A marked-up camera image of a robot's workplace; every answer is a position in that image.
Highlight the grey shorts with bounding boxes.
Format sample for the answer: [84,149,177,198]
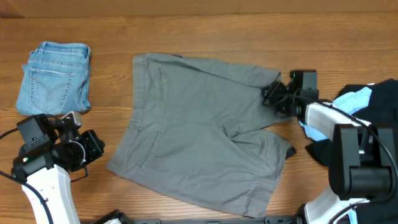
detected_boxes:
[107,54,292,218]

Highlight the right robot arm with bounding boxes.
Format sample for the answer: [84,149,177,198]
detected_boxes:
[261,70,397,224]

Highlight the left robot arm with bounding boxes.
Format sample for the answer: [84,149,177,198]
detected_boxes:
[11,111,105,223]

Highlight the light blue shirt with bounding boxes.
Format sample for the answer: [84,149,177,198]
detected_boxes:
[298,86,372,141]

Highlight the folded blue jeans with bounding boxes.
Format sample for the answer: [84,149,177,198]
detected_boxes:
[16,41,91,116]

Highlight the black garment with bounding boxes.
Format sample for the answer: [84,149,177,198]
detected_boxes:
[306,80,397,224]

